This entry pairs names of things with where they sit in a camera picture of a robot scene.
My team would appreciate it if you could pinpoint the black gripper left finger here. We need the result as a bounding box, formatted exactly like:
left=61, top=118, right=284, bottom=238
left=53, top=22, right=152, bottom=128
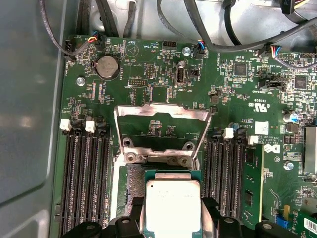
left=60, top=197, right=146, bottom=238

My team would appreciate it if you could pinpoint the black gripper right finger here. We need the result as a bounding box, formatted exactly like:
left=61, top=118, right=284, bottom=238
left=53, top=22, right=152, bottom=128
left=200, top=197, right=298, bottom=238

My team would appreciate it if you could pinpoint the silver CPU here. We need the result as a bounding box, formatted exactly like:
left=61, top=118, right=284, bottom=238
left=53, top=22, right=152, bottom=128
left=144, top=169, right=202, bottom=238

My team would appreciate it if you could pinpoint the metal socket cover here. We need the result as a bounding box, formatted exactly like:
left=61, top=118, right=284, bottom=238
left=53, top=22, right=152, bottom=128
left=113, top=103, right=213, bottom=161

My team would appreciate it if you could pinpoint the CPU socket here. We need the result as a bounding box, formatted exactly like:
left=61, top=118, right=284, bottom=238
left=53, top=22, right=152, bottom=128
left=112, top=153, right=208, bottom=238

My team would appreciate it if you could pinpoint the green RAM stick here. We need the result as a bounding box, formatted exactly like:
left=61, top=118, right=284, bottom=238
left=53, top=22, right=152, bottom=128
left=241, top=144, right=265, bottom=230

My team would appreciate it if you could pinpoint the silver chipset heatsink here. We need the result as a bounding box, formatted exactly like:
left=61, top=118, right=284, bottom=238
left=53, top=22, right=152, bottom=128
left=304, top=126, right=317, bottom=176

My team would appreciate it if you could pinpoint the green motherboard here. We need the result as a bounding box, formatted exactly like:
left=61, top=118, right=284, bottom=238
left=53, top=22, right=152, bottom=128
left=49, top=34, right=317, bottom=238

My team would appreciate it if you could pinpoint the internal USB connector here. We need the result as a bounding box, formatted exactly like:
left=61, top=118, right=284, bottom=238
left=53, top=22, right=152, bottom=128
left=175, top=66, right=187, bottom=89

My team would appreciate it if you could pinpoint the round coin battery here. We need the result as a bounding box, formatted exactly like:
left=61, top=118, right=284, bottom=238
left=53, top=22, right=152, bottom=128
left=95, top=55, right=121, bottom=80

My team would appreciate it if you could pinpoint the black PC case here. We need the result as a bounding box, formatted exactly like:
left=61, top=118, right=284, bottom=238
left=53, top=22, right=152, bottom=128
left=0, top=0, right=317, bottom=238

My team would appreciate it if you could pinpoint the black fan connector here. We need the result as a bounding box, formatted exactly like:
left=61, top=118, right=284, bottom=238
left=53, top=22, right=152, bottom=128
left=257, top=44, right=283, bottom=59
left=195, top=41, right=209, bottom=59
left=86, top=34, right=106, bottom=50

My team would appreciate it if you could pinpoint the thick grey cable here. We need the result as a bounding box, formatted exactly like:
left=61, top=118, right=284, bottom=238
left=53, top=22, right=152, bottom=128
left=157, top=0, right=317, bottom=52

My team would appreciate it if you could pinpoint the thick black cable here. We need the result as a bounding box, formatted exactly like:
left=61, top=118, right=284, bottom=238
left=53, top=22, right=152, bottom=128
left=224, top=0, right=242, bottom=47

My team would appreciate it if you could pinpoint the braided black wire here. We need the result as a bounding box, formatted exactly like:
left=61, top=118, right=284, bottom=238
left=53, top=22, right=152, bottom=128
left=122, top=0, right=138, bottom=38

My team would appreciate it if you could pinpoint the thin grey wire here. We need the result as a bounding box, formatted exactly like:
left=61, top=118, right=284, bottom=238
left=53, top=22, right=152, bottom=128
left=38, top=0, right=75, bottom=57

